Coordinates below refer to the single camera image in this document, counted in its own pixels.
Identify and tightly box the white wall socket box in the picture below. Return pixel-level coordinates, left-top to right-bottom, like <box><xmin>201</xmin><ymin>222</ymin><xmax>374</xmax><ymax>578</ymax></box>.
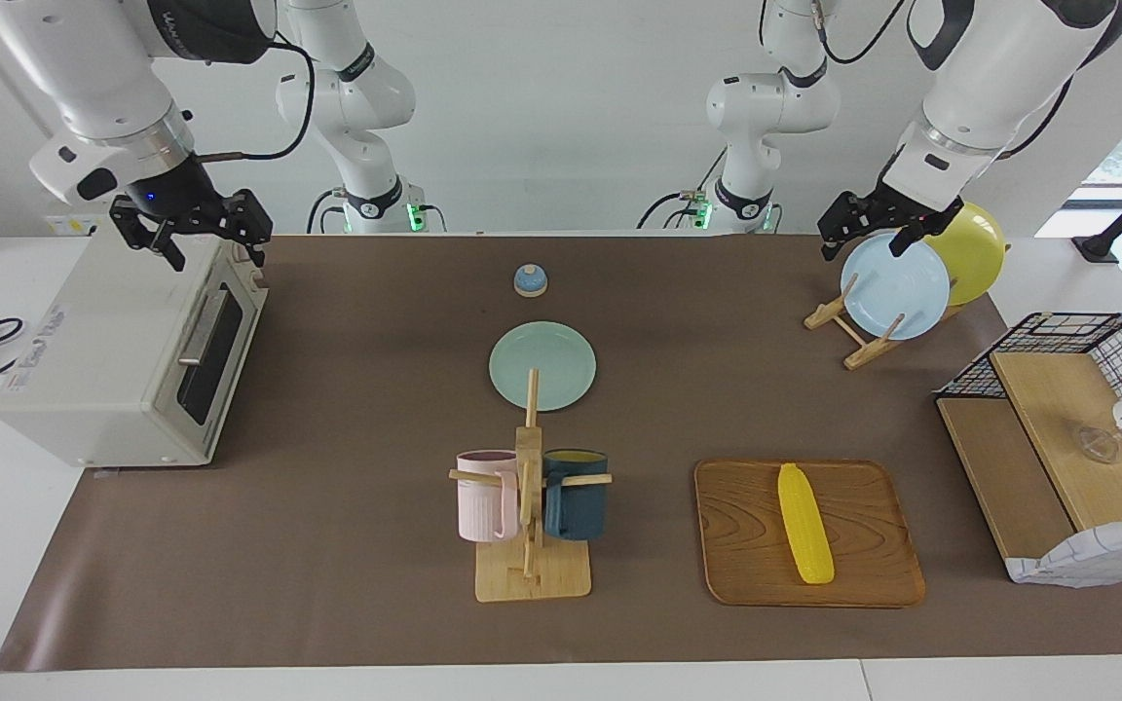
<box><xmin>45</xmin><ymin>214</ymin><xmax>114</xmax><ymax>238</ymax></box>

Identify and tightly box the wooden plate rack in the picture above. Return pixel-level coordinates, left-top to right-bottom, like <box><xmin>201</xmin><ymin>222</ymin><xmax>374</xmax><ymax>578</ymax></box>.
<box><xmin>804</xmin><ymin>243</ymin><xmax>1010</xmax><ymax>371</ymax></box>

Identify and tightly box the pale green plate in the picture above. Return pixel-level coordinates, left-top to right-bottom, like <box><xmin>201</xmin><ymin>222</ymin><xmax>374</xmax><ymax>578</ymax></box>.
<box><xmin>489</xmin><ymin>321</ymin><xmax>597</xmax><ymax>413</ymax></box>

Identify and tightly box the brown wooden tray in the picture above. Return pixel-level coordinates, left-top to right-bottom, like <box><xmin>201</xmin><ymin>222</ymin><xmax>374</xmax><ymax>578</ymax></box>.
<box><xmin>694</xmin><ymin>459</ymin><xmax>926</xmax><ymax>609</ymax></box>

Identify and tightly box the light blue plate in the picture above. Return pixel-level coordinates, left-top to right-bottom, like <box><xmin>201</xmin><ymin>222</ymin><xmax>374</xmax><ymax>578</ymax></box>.
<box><xmin>840</xmin><ymin>234</ymin><xmax>952</xmax><ymax>341</ymax></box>

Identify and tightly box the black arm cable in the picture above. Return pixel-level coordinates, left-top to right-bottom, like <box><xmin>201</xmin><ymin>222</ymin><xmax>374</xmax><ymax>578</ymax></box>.
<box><xmin>761</xmin><ymin>0</ymin><xmax>913</xmax><ymax>67</ymax></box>
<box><xmin>196</xmin><ymin>29</ymin><xmax>317</xmax><ymax>162</ymax></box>

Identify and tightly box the dark blue mug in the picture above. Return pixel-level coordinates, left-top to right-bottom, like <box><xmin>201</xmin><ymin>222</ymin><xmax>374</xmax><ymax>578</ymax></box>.
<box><xmin>542</xmin><ymin>449</ymin><xmax>610</xmax><ymax>541</ymax></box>

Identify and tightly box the white toaster oven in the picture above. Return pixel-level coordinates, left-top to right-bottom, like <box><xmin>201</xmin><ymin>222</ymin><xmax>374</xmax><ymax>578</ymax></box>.
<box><xmin>0</xmin><ymin>234</ymin><xmax>270</xmax><ymax>468</ymax></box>

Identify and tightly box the wooden shelf with wire basket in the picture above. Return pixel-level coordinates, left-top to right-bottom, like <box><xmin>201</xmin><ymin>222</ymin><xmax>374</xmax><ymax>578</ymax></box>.
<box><xmin>935</xmin><ymin>313</ymin><xmax>1122</xmax><ymax>585</ymax></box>

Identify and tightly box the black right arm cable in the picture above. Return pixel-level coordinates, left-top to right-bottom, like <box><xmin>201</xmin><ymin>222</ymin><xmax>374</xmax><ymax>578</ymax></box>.
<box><xmin>196</xmin><ymin>29</ymin><xmax>317</xmax><ymax>162</ymax></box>

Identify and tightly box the brown table mat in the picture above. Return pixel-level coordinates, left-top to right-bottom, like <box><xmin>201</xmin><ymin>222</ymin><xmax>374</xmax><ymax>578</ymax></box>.
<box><xmin>0</xmin><ymin>234</ymin><xmax>1122</xmax><ymax>673</ymax></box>

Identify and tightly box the yellow plate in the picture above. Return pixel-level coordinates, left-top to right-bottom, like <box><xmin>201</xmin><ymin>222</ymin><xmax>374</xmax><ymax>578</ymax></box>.
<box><xmin>926</xmin><ymin>202</ymin><xmax>1007</xmax><ymax>306</ymax></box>

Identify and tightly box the white checked cloth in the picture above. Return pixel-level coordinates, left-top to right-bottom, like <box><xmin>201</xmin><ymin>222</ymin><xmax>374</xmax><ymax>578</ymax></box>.
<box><xmin>1005</xmin><ymin>513</ymin><xmax>1122</xmax><ymax>588</ymax></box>

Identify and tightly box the pink mug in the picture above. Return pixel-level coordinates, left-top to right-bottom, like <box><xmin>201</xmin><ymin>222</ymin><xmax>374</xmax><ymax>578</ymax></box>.
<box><xmin>456</xmin><ymin>450</ymin><xmax>521</xmax><ymax>542</ymax></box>

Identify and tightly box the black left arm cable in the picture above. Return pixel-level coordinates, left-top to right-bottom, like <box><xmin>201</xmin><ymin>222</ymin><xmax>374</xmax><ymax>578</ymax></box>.
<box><xmin>761</xmin><ymin>0</ymin><xmax>913</xmax><ymax>67</ymax></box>

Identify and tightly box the wooden mug tree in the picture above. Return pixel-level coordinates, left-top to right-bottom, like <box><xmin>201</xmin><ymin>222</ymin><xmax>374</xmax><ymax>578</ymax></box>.
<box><xmin>449</xmin><ymin>368</ymin><xmax>613</xmax><ymax>603</ymax></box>

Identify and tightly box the yellow corn cob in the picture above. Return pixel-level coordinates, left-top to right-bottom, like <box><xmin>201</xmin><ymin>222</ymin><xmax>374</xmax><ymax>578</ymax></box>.
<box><xmin>777</xmin><ymin>463</ymin><xmax>836</xmax><ymax>585</ymax></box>

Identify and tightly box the clear glass object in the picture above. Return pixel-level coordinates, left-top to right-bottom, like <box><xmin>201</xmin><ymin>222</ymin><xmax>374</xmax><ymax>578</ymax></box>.
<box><xmin>1072</xmin><ymin>421</ymin><xmax>1122</xmax><ymax>464</ymax></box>

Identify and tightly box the toaster oven glass door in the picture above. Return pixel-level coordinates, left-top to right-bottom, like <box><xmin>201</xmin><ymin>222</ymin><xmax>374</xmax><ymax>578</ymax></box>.
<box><xmin>174</xmin><ymin>277</ymin><xmax>270</xmax><ymax>431</ymax></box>

